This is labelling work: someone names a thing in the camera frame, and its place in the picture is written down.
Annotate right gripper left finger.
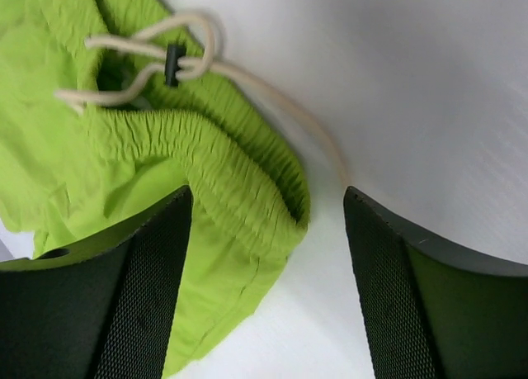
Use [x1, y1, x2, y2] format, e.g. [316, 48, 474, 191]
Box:
[1, 186, 193, 378]

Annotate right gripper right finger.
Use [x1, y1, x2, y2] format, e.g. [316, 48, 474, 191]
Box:
[343, 187, 527, 378]

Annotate lime green shorts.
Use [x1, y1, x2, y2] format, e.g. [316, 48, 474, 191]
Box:
[1, 0, 310, 377]

